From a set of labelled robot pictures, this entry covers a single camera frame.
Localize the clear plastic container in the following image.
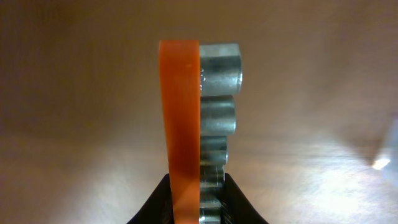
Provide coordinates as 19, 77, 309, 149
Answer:
372, 114, 397, 187

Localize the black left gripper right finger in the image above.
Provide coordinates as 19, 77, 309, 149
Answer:
220, 173, 269, 224

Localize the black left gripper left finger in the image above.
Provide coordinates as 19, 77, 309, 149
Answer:
127, 174, 175, 224

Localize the orange socket bit rail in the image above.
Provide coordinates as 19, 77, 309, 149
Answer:
159, 40, 243, 223

